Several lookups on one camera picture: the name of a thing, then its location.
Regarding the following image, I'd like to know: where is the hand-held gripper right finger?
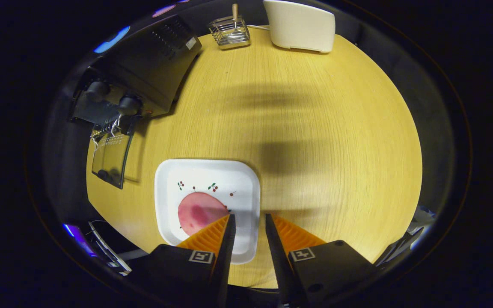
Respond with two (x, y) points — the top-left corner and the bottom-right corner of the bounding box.
(265, 213), (377, 308)

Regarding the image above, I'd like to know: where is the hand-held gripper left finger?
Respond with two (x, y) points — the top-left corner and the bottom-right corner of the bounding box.
(128, 213), (237, 308)

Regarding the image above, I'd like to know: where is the pink ham slice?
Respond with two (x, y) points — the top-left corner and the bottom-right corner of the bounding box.
(178, 192), (230, 237)

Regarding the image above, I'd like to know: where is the white square plate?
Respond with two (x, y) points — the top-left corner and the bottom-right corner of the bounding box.
(154, 159), (261, 264)

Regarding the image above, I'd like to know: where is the glass toaster oven door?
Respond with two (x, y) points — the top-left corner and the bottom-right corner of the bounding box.
(91, 128), (136, 190)

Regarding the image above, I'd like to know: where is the black toaster oven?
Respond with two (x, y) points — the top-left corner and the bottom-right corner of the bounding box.
(68, 15), (203, 190)

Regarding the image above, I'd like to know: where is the black oven knob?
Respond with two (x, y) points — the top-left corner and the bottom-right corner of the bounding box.
(117, 95), (143, 116)
(85, 80), (111, 103)

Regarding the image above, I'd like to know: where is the dark device with white edge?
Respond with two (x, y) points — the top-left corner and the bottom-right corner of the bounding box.
(87, 220), (132, 275)

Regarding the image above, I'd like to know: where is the white plastic appliance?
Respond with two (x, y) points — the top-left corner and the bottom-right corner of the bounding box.
(263, 0), (336, 53)

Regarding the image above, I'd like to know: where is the dark metal frame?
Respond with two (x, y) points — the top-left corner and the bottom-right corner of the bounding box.
(375, 205), (437, 267)

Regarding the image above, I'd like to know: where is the white string tie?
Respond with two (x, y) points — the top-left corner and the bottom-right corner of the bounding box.
(94, 113), (123, 148)

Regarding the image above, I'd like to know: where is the oven wire rack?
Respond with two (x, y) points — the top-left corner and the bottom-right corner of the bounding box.
(90, 123), (121, 142)

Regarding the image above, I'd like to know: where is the wire basket holder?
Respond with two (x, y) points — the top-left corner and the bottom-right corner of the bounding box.
(208, 15), (251, 50)

